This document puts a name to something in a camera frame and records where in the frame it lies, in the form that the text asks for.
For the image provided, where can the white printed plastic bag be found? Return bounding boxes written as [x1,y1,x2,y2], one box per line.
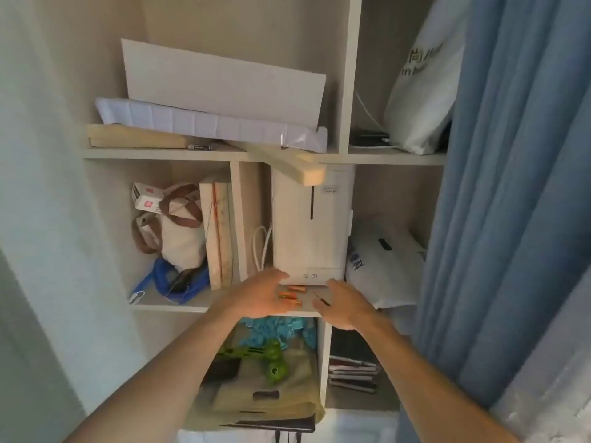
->
[383,0,468,156]

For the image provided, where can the pile of blue pieces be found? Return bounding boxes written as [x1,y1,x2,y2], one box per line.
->
[238,317,318,351]

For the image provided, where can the white wrapped foam panel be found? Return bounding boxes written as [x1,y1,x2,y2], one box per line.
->
[95,97,329,152]

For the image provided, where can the cream tote bag brown handles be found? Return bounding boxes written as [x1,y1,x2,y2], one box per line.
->
[132,183,207,273]

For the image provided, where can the white cardboard sheet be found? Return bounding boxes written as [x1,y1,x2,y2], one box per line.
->
[121,39,327,130]

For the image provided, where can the stack of dark books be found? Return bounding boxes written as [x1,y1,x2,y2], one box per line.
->
[328,327,380,394]

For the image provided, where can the small white red box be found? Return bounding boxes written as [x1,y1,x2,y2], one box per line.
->
[132,182,166,213]

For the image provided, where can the white boxy appliance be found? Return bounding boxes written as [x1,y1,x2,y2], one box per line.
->
[271,166,355,287]

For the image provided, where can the beige wooden shelving unit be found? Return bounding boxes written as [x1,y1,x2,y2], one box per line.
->
[82,0,449,443]

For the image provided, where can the blue strap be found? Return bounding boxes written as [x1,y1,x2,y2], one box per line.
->
[130,258,209,304]

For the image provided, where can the white looped cable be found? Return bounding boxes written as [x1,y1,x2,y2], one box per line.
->
[252,225,274,274]

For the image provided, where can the person's left hand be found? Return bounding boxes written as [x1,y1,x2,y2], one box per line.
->
[210,268,296,324]

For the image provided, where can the light wooden board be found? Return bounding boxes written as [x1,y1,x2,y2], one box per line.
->
[86,124,218,149]

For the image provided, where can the black flat device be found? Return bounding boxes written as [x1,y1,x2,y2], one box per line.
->
[350,129,392,148]

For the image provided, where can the light wooden beam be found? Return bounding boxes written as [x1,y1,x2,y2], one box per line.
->
[247,142,326,188]

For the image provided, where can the white plastic mailer bag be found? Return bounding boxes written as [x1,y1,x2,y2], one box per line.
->
[345,218,428,311]

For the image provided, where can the person's right forearm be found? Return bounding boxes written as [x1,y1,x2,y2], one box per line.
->
[358,313,523,443]

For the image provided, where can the blue curtain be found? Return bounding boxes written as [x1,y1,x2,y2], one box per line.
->
[398,0,591,443]

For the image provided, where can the person's right hand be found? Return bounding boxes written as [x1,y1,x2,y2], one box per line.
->
[313,279,387,332]

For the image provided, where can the beige flat box with string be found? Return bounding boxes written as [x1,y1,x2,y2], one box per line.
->
[199,175,235,291]

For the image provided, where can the green plastic toy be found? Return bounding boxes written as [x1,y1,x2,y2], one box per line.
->
[217,338,288,385]

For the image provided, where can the thin white cable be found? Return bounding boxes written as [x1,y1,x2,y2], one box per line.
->
[355,92,403,149]

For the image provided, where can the olive fabric bag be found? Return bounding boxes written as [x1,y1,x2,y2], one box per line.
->
[184,348,326,431]

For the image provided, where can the person's left forearm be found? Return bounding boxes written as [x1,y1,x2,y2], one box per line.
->
[64,306,241,443]

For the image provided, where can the white sheer curtain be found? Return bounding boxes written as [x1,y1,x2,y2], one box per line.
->
[489,354,591,443]

